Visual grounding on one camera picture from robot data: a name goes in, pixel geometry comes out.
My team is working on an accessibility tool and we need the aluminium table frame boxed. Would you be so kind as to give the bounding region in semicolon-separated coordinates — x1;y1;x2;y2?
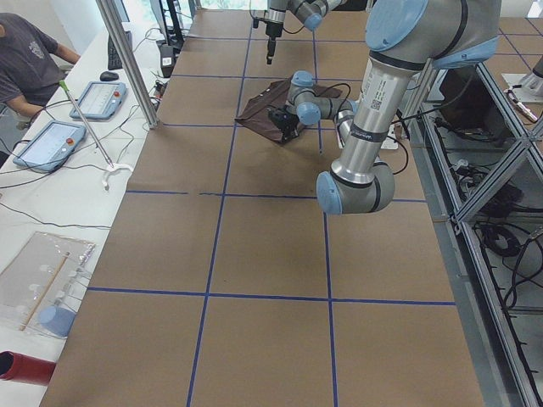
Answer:
399;33;542;406

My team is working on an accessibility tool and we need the aluminium frame post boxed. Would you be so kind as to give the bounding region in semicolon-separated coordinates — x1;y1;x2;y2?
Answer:
96;0;159;129

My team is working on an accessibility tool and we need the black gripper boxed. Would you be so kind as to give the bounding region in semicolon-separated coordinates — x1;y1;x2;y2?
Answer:
266;20;283;65
279;106;299;144

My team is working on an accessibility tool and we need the red cylinder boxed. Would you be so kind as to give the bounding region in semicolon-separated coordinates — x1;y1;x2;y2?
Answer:
1;351;56;386

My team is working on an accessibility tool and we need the braided camera cable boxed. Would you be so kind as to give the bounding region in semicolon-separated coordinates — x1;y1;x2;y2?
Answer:
313;82;353;103

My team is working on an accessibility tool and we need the teach pendant near person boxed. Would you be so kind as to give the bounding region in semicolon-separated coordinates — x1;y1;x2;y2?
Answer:
76;81;127;121

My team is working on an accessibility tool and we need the seated person in grey shirt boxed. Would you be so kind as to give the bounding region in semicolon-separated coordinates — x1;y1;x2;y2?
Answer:
1;13;80;119

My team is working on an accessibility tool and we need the brown t-shirt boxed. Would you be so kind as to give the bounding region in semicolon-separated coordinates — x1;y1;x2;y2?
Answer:
235;76;351;144

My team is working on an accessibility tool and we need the clear plastic tray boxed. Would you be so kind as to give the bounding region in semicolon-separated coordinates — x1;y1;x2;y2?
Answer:
1;232;95;338

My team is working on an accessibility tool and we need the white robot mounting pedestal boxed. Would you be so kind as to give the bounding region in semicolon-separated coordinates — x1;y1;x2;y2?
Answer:
336;125;400;150

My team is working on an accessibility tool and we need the black power adapter box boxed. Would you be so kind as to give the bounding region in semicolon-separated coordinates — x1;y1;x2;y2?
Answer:
159;43;176;78

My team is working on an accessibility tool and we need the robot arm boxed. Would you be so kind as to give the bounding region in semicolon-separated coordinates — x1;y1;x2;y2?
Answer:
253;0;345;65
286;0;501;215

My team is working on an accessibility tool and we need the blue plastic cup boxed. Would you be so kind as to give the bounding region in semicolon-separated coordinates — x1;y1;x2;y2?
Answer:
38;305;76;337

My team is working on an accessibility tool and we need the metal rod with white hook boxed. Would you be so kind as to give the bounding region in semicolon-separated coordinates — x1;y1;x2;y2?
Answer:
59;80;133;192

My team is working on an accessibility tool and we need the black computer mouse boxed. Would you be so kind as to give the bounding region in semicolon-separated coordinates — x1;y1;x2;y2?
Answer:
99;71;119;82

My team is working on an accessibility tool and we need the black keyboard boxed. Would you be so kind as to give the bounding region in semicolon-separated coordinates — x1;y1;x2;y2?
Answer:
107;31;132;70

